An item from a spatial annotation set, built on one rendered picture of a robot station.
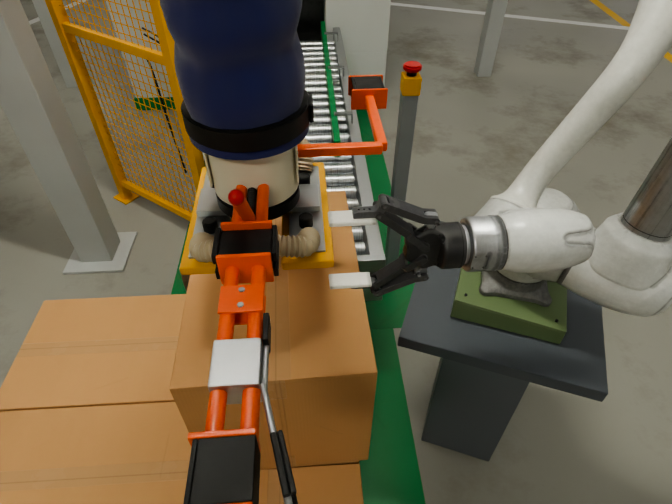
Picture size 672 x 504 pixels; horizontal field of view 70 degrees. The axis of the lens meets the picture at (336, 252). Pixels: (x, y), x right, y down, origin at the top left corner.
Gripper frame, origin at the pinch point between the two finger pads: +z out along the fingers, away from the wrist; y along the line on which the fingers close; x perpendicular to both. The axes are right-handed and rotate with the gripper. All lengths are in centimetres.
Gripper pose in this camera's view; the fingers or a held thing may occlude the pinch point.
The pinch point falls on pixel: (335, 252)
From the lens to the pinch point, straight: 76.0
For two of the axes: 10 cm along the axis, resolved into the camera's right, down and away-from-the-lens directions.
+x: -0.9, -6.9, 7.2
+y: 0.0, 7.3, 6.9
